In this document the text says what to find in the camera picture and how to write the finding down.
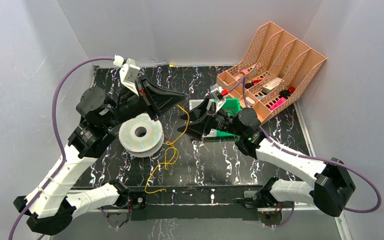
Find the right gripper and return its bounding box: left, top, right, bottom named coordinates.
left=177, top=96, right=244, bottom=141

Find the white plastic bin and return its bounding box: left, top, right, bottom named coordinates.
left=189, top=99, right=217, bottom=138

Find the green plastic bin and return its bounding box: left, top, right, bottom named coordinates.
left=210, top=98, right=242, bottom=138

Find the white perforated cable spool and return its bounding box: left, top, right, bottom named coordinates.
left=118, top=113, right=164, bottom=158

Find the yellow cable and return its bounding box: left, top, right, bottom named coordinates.
left=144, top=104, right=191, bottom=195

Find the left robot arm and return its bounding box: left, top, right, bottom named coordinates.
left=13, top=77, right=186, bottom=236

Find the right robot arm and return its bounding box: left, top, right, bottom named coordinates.
left=177, top=99, right=356, bottom=217

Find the white box in rack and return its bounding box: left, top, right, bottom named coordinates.
left=262, top=77, right=283, bottom=94

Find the peach file organizer rack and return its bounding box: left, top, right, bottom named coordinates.
left=216, top=21, right=327, bottom=124

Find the red capped item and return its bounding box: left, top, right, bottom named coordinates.
left=288, top=86, right=296, bottom=95

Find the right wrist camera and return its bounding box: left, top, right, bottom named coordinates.
left=210, top=84, right=229, bottom=112

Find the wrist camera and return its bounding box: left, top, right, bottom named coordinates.
left=210, top=84, right=229, bottom=112
left=113, top=55, right=141, bottom=96

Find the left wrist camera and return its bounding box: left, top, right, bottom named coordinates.
left=113, top=55, right=141, bottom=96

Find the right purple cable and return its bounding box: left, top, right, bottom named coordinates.
left=226, top=75, right=382, bottom=214

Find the purple cable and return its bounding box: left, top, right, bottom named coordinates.
left=8, top=56, right=117, bottom=240
left=226, top=75, right=382, bottom=214

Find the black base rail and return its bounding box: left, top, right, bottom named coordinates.
left=125, top=184, right=312, bottom=222

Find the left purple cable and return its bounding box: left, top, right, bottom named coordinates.
left=8, top=56, right=117, bottom=240

